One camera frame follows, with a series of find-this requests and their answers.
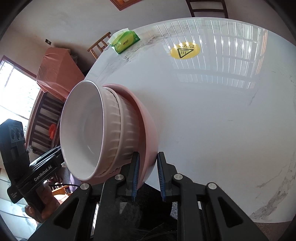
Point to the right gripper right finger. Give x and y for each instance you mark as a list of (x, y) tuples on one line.
[(205, 212)]

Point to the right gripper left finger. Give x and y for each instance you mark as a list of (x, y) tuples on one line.
[(93, 212)]

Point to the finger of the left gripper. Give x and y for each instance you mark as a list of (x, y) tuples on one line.
[(48, 161)]

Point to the white Rabbit bowl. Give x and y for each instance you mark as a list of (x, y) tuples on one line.
[(90, 130)]

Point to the large pink bowl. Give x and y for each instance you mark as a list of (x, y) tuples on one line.
[(148, 141)]

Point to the white Dog bowl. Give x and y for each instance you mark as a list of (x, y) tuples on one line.
[(121, 132)]

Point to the left hand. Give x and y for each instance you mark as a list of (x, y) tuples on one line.
[(50, 202)]

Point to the dark wooden bench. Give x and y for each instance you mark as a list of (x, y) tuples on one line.
[(44, 124)]

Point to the side window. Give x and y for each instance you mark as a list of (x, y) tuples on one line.
[(18, 94)]

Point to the orange cloth-covered furniture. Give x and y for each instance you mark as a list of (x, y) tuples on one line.
[(58, 73)]

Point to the light wooden chair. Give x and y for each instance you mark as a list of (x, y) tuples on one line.
[(100, 44)]

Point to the green tissue pack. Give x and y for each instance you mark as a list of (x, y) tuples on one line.
[(123, 39)]

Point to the yellow warning sticker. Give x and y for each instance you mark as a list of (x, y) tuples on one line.
[(185, 50)]

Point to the large barred window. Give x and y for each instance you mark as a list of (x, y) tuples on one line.
[(123, 4)]

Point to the dark wooden chair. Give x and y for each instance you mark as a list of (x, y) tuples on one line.
[(211, 8)]

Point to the black wall switch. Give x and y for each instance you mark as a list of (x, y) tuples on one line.
[(48, 42)]

